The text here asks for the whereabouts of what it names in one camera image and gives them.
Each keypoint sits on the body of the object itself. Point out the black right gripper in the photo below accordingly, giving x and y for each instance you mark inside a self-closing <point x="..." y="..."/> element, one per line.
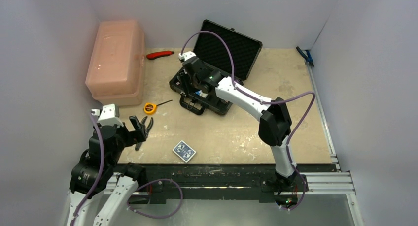
<point x="191" y="76"/>

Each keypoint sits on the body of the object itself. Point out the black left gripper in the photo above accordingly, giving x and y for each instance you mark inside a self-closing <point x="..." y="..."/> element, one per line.
<point x="134" y="136"/>

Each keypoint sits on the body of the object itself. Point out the blue backed playing card deck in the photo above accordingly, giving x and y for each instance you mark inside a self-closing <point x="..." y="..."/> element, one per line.
<point x="184" y="151"/>

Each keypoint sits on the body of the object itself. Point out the black poker set case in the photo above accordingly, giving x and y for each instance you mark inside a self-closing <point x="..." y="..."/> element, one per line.
<point x="230" y="52"/>

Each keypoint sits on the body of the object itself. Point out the blue Texas Hold'em card box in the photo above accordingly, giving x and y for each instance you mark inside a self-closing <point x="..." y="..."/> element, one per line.
<point x="201" y="94"/>

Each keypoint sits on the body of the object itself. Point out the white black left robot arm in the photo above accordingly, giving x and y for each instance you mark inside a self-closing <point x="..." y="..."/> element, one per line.
<point x="89" y="178"/>

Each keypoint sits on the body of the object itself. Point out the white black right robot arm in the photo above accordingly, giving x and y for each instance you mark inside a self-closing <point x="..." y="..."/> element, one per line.
<point x="272" y="115"/>

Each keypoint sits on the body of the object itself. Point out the yellow tape measure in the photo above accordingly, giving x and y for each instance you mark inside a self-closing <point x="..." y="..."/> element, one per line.
<point x="150" y="108"/>

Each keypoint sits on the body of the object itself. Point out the red utility knife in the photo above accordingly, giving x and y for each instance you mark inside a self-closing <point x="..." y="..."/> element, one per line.
<point x="159" y="54"/>

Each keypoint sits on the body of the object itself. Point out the pink translucent plastic storage box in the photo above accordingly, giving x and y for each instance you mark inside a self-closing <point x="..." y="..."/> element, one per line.
<point x="116" y="71"/>

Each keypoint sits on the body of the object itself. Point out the black grey wire stripper pliers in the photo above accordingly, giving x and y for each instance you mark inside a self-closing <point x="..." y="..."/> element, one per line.
<point x="147" y="129"/>

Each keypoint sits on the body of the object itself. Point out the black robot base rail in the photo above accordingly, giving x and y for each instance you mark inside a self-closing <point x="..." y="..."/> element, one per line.
<point x="215" y="182"/>

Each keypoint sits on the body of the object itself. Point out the blue handled pliers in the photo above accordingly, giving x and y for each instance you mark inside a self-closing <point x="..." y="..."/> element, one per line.
<point x="306" y="55"/>

